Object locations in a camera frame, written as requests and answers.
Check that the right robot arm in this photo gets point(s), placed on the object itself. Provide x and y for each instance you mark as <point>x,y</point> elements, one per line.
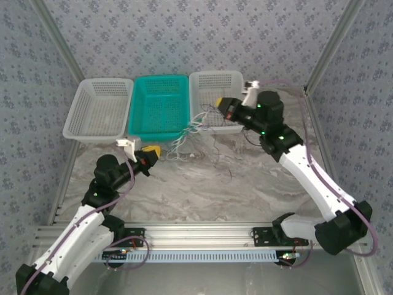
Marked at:
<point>316,184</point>

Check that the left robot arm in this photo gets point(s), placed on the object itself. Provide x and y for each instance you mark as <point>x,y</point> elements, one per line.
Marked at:
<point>80,233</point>

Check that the white perforated plastic basket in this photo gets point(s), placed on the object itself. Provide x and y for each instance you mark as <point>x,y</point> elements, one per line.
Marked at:
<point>215,80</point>
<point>92,116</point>

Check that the teal perforated plastic basket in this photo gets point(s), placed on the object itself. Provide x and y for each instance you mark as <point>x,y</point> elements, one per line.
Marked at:
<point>153,104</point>

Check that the small circuit board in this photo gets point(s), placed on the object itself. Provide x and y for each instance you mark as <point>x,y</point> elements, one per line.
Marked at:
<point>288,256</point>
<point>113,255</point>

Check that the aluminium frame side rail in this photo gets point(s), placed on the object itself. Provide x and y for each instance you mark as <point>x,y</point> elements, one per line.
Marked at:
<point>314,113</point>
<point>63,184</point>

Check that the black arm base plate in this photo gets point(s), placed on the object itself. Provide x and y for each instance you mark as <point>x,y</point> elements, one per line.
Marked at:
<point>135,234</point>
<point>261,236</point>

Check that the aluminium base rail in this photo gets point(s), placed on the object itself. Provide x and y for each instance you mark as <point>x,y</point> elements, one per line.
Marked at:
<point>196,233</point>

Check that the aluminium frame corner post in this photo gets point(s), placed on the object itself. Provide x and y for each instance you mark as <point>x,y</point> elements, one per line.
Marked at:
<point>334,43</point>
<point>58,40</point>

